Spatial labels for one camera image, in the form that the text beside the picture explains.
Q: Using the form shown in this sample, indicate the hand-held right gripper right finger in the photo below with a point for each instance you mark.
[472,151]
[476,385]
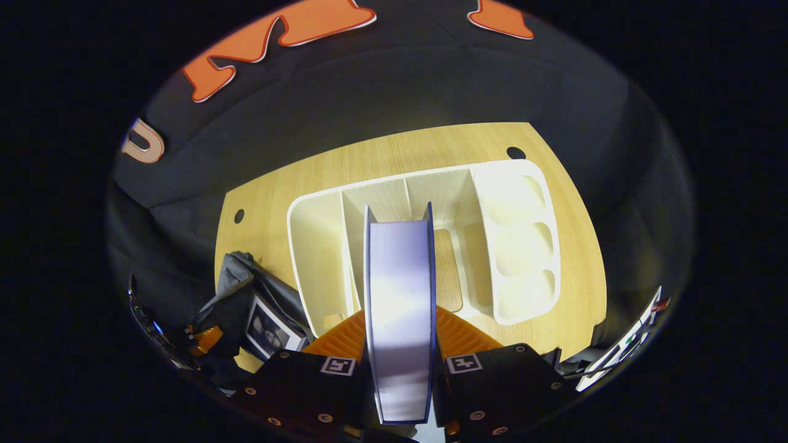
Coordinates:
[505,387]

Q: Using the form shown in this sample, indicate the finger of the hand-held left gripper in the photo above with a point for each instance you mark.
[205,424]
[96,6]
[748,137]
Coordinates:
[206,339]

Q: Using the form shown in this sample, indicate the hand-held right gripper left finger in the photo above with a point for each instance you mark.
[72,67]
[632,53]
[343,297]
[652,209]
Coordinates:
[295,387]

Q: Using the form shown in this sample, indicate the grey schoolbag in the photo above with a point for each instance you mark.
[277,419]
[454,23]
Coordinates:
[237,289]

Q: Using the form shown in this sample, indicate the white portrait cover book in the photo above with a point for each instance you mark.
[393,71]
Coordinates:
[271,329]

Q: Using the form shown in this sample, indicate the blue cover book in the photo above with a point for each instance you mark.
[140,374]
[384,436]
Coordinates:
[400,307]

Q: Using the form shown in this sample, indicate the white bookshelf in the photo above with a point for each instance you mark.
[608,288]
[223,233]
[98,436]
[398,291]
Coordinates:
[517,246]

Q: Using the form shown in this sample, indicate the black backdrop cloth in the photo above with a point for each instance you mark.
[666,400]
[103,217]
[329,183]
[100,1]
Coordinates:
[400,92]

